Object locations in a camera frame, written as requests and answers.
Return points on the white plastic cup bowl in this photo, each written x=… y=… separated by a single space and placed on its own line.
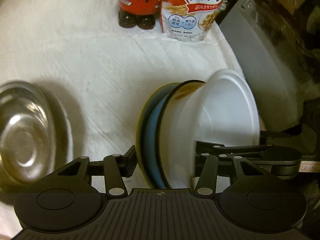
x=221 y=111

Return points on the cream ceramic bowl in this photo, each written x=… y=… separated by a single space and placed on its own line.
x=153 y=100

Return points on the red granola cereal bag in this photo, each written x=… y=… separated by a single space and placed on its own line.
x=189 y=20

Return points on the white fluffy cloth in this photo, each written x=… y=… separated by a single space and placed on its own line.
x=101 y=73

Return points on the red panda robot figurine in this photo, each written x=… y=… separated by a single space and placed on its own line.
x=141 y=13

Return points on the blue enamel bowl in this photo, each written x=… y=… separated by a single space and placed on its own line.
x=151 y=150

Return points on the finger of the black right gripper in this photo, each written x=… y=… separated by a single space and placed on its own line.
x=265 y=152

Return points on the stainless steel bowl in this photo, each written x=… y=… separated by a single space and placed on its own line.
x=36 y=135

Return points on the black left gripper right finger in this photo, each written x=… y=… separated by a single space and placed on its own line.
x=200 y=162

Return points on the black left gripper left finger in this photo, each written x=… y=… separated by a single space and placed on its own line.
x=126 y=164

